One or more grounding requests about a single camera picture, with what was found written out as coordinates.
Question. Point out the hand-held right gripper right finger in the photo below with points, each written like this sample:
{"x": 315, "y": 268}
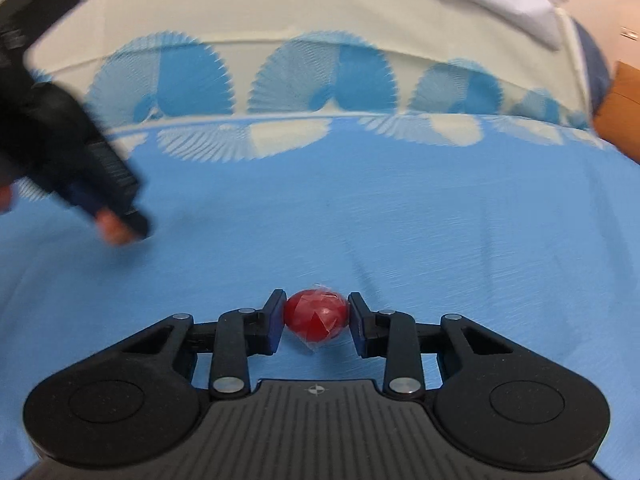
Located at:
{"x": 357, "y": 322}

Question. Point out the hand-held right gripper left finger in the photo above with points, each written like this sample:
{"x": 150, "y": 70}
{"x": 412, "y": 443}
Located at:
{"x": 275, "y": 321}

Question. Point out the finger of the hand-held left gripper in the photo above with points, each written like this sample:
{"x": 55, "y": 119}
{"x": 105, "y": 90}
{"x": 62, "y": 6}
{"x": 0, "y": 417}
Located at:
{"x": 136, "y": 222}
{"x": 82, "y": 199}

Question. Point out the orange round fruit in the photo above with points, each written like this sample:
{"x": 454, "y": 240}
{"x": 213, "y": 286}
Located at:
{"x": 114, "y": 229}

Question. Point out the red plastic-wrapped round fruit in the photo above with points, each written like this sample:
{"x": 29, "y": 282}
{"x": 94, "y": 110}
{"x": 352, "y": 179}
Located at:
{"x": 315, "y": 317}

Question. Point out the person's left hand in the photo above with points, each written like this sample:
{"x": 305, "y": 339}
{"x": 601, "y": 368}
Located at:
{"x": 5, "y": 201}

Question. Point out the blue and white printed bedsheet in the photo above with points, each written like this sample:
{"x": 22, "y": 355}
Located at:
{"x": 350, "y": 200}

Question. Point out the orange wooden furniture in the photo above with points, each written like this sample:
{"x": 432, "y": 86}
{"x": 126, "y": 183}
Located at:
{"x": 622, "y": 115}

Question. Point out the blue-grey pillow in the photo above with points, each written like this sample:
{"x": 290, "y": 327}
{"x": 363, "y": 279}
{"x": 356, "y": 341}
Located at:
{"x": 592, "y": 65}

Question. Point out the white wall socket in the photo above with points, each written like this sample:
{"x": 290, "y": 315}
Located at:
{"x": 631, "y": 34}

